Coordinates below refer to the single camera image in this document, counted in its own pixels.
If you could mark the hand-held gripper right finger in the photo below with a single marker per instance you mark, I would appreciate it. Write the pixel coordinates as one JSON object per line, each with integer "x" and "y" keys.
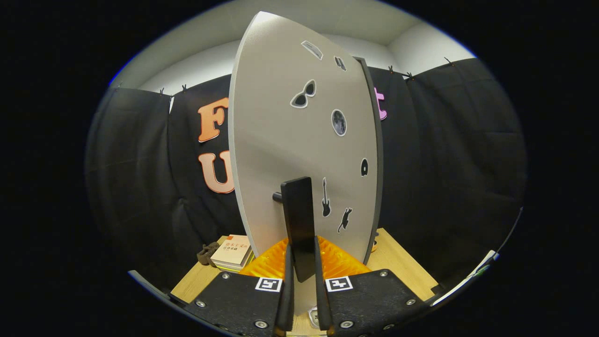
{"x": 323, "y": 304}

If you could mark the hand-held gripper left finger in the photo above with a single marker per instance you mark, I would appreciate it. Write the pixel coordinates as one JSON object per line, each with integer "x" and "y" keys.
{"x": 286, "y": 304}

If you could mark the grey shoe cabinet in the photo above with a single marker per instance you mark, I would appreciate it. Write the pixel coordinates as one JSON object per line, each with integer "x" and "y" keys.
{"x": 380, "y": 164}

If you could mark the beige shoe cabinet door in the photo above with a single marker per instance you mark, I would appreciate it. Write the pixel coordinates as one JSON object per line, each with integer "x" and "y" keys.
{"x": 281, "y": 117}

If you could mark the yellow-edged book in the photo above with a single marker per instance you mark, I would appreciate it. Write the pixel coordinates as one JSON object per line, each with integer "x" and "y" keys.
{"x": 246, "y": 266}

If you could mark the beige orange book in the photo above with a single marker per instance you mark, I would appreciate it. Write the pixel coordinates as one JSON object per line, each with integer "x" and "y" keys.
{"x": 231, "y": 250}

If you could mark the dark brown object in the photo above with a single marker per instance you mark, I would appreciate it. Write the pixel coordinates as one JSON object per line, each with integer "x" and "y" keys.
{"x": 206, "y": 255}

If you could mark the white sheet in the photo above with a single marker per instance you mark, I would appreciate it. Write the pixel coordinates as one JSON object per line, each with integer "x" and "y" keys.
{"x": 468, "y": 278}

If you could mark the black backdrop cloth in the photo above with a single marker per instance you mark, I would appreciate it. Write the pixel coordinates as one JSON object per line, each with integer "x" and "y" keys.
{"x": 444, "y": 187}

